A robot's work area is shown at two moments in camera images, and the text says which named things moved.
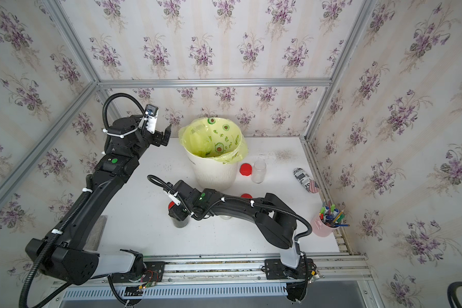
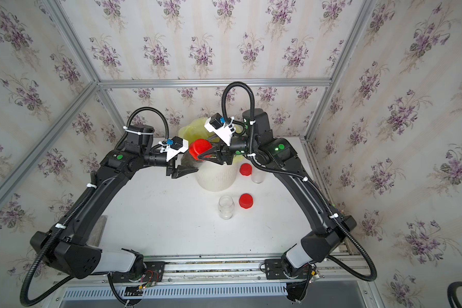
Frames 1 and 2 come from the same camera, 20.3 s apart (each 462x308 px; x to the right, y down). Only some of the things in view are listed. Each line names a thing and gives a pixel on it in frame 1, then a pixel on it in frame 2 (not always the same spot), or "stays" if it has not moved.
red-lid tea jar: (178, 223) to (198, 147)
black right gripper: (174, 213) to (221, 154)
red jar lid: (246, 169) stays
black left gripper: (156, 139) to (178, 171)
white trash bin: (210, 173) stays
